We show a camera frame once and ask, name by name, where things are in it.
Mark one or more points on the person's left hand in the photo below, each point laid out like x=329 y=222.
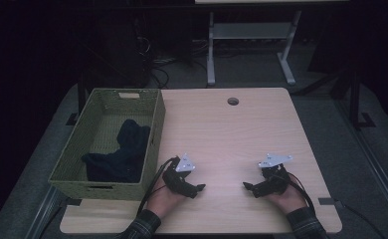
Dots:
x=163 y=203

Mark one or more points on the black metal stand leg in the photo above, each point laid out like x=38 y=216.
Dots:
x=81 y=96
x=355 y=99

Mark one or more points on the green woven basket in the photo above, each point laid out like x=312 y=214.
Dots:
x=82 y=190

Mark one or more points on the grey metal floor rail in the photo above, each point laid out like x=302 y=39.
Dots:
x=374 y=166
x=44 y=212

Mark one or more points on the dark blue garment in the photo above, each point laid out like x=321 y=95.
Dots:
x=122 y=159

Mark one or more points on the white metal desk frame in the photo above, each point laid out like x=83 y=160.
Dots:
x=248 y=30

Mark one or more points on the person's right hand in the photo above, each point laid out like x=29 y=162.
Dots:
x=290 y=201

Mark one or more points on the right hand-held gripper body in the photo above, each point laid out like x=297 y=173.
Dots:
x=273 y=181

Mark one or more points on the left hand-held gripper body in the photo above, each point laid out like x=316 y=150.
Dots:
x=177 y=177

